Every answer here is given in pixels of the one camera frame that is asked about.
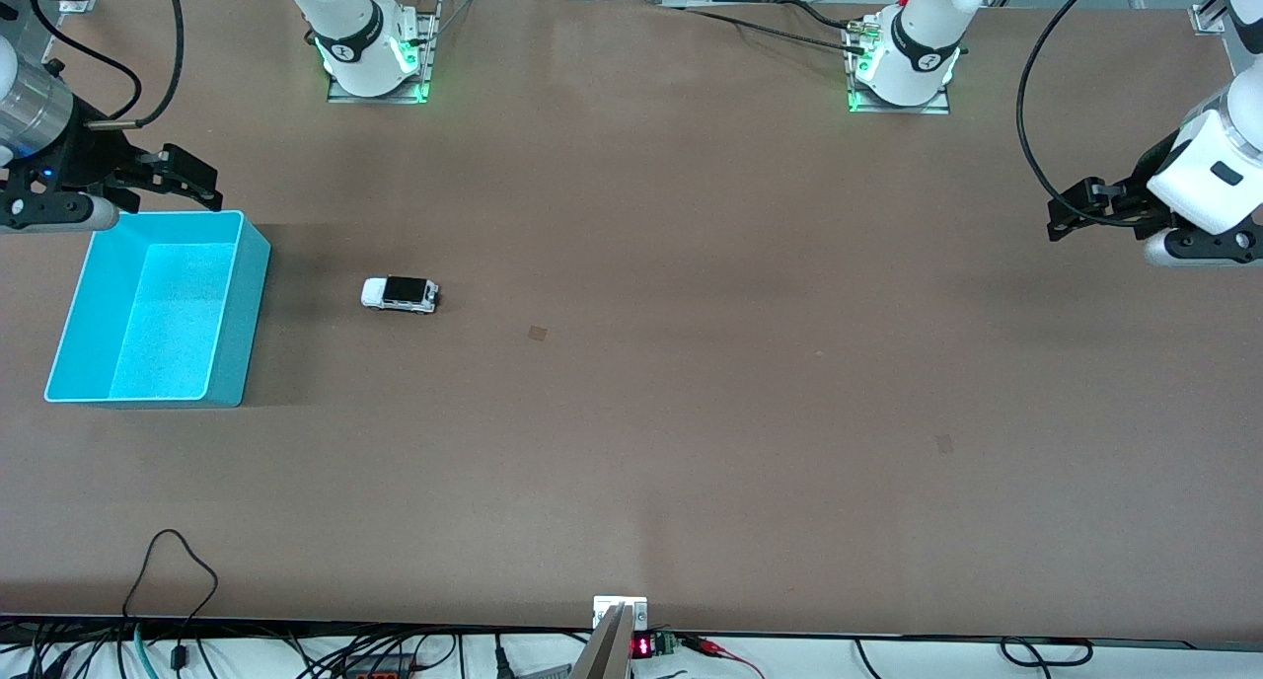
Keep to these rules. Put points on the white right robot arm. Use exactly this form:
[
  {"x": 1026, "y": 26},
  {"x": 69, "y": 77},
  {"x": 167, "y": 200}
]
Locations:
[{"x": 350, "y": 13}]

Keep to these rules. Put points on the aluminium corner bracket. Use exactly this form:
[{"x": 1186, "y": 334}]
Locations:
[{"x": 74, "y": 4}]

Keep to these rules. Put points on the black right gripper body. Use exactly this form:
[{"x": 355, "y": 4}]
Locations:
[{"x": 91, "y": 154}]

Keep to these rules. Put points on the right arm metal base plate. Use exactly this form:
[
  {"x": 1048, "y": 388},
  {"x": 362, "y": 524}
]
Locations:
[{"x": 426, "y": 57}]

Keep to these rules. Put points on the grey metal bar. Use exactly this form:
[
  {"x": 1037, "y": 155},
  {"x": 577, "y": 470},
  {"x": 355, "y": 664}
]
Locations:
[{"x": 602, "y": 654}]

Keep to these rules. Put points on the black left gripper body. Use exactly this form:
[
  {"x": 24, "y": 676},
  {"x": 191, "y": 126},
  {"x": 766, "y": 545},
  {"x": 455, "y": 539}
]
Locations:
[{"x": 1131, "y": 194}]

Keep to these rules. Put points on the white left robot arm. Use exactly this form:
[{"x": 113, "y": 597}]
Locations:
[{"x": 928, "y": 28}]

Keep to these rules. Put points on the red digit display module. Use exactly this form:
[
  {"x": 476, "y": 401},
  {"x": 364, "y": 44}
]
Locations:
[{"x": 643, "y": 646}]

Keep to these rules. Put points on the red black clip leads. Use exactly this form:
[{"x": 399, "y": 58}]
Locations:
[{"x": 715, "y": 647}]

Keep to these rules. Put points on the white mounting plate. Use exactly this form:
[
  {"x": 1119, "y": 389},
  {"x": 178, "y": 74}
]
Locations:
[{"x": 636, "y": 608}]

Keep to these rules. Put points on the black table edge strip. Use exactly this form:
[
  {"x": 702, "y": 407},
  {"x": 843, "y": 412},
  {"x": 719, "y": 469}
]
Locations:
[{"x": 296, "y": 625}]

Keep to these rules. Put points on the white jeep toy black roof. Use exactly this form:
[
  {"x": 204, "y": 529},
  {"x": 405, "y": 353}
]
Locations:
[{"x": 400, "y": 292}]

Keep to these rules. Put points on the orange power strip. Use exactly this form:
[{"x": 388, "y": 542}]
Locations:
[{"x": 380, "y": 671}]

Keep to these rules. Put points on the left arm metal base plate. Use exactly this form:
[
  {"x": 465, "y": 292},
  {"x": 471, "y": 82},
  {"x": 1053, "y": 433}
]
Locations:
[{"x": 942, "y": 102}]

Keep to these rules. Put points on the turquoise plastic bin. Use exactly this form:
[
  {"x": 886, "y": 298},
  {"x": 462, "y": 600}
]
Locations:
[{"x": 178, "y": 314}]

